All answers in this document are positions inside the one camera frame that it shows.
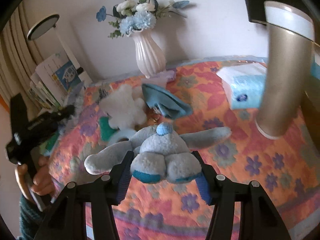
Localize teal green soft bag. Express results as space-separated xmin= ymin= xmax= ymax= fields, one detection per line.
xmin=99 ymin=116 xmax=118 ymax=141

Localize person's left hand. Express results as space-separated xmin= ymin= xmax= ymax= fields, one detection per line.
xmin=15 ymin=156 xmax=55 ymax=201

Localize stack of books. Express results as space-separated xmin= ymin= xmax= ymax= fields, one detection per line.
xmin=30 ymin=51 xmax=81 ymax=106

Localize blue white artificial flowers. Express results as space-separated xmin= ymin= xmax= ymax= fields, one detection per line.
xmin=96 ymin=0 xmax=190 ymax=39

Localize grey blue plush bunny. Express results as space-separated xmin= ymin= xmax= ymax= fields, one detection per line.
xmin=84 ymin=122 xmax=232 ymax=184

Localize floral orange tablecloth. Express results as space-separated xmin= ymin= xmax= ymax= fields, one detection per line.
xmin=48 ymin=60 xmax=320 ymax=240

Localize blue white striped scrunchie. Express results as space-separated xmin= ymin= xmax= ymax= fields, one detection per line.
xmin=60 ymin=87 xmax=85 ymax=134

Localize gold cylindrical bottle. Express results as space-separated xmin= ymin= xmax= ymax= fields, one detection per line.
xmin=255 ymin=1 xmax=315 ymax=140

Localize white fluffy plush toy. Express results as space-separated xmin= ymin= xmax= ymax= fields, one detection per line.
xmin=99 ymin=84 xmax=147 ymax=130

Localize blue tissue box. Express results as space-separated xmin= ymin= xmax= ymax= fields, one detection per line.
xmin=216 ymin=63 xmax=267 ymax=110

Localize white ribbed vase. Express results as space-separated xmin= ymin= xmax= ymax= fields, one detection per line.
xmin=130 ymin=29 xmax=166 ymax=79

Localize white desk lamp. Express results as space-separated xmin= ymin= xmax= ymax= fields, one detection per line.
xmin=27 ymin=13 xmax=93 ymax=87

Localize blue folded cloth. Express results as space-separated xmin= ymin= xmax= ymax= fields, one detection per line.
xmin=142 ymin=83 xmax=193 ymax=120

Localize lilac soft pad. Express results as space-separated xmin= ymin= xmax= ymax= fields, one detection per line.
xmin=141 ymin=70 xmax=176 ymax=88

